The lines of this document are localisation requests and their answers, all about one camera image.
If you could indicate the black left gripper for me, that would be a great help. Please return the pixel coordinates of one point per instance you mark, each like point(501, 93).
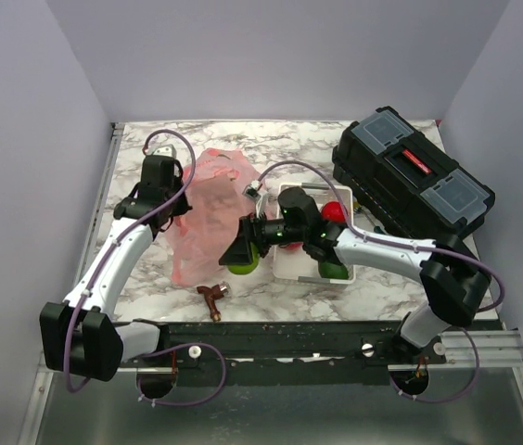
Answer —
point(183, 207)

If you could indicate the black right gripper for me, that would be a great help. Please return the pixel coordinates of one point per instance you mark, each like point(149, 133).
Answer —
point(240, 251)

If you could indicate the green fake apple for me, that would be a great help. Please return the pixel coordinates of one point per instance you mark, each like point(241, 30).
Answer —
point(243, 269)

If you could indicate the red fake apple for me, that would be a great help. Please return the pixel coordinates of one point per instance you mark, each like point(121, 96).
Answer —
point(291, 246)

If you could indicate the pink plastic bag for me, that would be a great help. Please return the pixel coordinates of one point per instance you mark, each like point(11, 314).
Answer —
point(200, 237)

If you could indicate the green fake lime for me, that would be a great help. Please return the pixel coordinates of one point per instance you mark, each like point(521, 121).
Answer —
point(330, 270)

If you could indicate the red fake pomegranate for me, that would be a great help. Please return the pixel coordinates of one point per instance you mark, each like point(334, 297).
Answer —
point(334, 212)

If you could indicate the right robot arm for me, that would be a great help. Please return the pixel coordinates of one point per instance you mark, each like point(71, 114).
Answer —
point(453, 280)

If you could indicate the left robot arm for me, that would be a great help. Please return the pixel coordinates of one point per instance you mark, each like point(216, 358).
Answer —
point(78, 334)

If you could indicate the brown toy faucet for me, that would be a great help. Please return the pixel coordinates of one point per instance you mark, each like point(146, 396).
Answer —
point(211, 294)

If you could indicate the white perforated plastic basket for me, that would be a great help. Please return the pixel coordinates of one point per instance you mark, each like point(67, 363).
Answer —
point(293, 264)

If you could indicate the black plastic toolbox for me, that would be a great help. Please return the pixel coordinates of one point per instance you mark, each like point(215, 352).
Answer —
point(410, 185)

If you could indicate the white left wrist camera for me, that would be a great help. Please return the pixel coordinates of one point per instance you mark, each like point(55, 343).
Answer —
point(168, 150)

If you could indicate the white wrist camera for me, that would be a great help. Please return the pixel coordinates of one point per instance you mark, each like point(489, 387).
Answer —
point(168, 150)
point(258, 195)

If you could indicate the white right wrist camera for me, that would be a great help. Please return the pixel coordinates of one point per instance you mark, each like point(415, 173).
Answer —
point(258, 195)

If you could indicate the green handled screwdriver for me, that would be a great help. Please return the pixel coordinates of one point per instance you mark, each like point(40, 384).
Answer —
point(365, 219)

